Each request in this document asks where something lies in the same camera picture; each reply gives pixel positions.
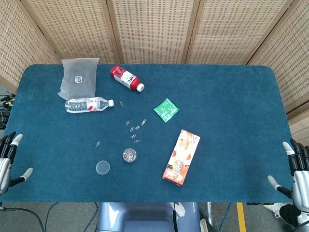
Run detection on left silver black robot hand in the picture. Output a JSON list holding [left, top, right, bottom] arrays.
[[0, 131, 34, 196]]

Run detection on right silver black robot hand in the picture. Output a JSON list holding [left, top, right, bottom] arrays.
[[267, 138, 309, 213]]

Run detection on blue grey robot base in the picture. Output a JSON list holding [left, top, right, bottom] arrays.
[[96, 202, 201, 232]]

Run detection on clear round plastic lid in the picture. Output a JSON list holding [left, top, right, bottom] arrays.
[[96, 160, 112, 175]]

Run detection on clear jar of paper clips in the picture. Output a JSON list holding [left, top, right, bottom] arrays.
[[122, 148, 138, 163]]

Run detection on blue felt table cover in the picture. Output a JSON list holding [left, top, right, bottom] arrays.
[[0, 64, 294, 203]]

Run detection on clear plastic water bottle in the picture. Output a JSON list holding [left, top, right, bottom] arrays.
[[65, 97, 114, 114]]

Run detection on woven folding screen panel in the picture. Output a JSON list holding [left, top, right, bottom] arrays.
[[185, 0, 301, 65], [20, 0, 124, 65], [0, 0, 60, 94], [247, 0, 309, 145], [100, 0, 201, 65]]

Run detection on orange biscuit box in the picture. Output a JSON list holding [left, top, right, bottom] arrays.
[[162, 129, 201, 187]]

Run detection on translucent plastic bag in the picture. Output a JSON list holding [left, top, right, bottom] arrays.
[[57, 58, 99, 100]]

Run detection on red juice bottle white cap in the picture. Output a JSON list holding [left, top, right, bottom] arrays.
[[110, 64, 145, 92]]

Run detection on green tea sachet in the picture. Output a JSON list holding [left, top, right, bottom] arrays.
[[154, 98, 180, 123]]

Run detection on black floor cable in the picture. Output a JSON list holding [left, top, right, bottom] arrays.
[[0, 206, 46, 232]]

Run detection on blue floor cable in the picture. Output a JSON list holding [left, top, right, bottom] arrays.
[[44, 202, 60, 232]]

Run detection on black cable bundle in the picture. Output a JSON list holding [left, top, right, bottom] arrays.
[[0, 94, 16, 129]]

